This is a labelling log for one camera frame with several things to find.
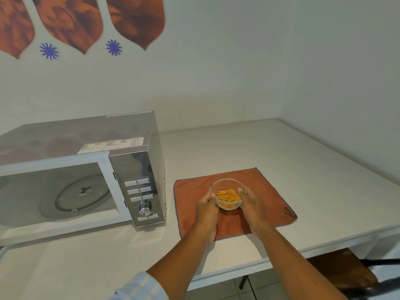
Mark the person's right hand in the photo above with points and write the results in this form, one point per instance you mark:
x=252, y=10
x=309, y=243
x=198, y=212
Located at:
x=253, y=212

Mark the person's left hand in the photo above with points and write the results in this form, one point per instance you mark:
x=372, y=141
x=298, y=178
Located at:
x=207, y=216

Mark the person's left thumb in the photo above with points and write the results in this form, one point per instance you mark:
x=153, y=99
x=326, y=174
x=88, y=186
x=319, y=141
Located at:
x=210, y=197

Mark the person's right thumb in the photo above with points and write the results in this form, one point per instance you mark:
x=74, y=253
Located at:
x=242, y=191

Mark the clear glass bowl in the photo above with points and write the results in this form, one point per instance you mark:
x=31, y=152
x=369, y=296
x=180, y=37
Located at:
x=228, y=194

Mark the person's right forearm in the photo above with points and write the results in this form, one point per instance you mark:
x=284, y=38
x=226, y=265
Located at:
x=297, y=265

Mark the person's left forearm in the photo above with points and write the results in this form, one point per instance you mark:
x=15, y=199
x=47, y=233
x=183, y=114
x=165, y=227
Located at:
x=181, y=262

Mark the orange microfibre cloth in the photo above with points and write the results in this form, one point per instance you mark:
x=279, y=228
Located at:
x=250, y=187

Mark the yellow pasta pieces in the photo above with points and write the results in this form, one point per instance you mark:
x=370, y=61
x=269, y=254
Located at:
x=228, y=196

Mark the white microwave label sticker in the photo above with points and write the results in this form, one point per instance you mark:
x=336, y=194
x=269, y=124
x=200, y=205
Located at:
x=111, y=145

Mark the light striped shirt sleeve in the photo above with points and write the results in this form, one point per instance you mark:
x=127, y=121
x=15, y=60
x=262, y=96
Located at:
x=140, y=287

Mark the brown wooden chair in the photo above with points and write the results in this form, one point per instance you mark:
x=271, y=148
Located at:
x=340, y=271

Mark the glass microwave turntable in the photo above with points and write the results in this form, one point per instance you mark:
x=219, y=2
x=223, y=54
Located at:
x=82, y=198

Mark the silver microwave oven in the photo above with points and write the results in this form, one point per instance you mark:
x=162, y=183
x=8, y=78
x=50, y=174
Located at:
x=78, y=178

